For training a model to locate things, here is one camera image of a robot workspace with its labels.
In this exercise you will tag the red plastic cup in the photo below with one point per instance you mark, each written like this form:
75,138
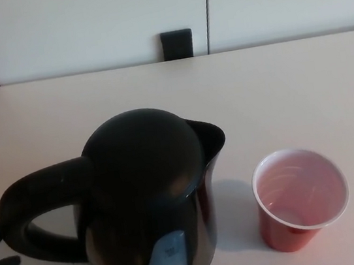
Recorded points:
281,239

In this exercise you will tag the black electric kettle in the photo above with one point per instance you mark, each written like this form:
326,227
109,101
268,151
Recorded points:
146,193

